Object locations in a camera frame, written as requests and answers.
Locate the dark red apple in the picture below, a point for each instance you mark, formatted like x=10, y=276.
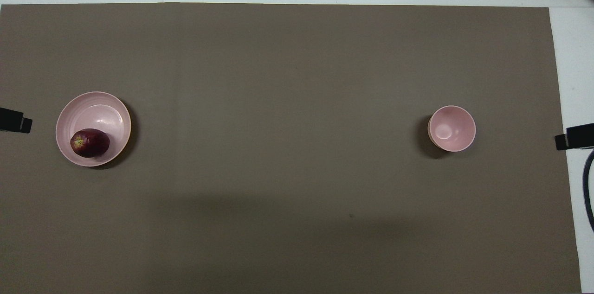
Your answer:
x=90, y=143

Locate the pink plate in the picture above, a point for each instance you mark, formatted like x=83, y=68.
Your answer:
x=100, y=113

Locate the pink bowl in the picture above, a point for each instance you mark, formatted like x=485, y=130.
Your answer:
x=452, y=128

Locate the brown table mat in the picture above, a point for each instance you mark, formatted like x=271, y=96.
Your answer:
x=287, y=99

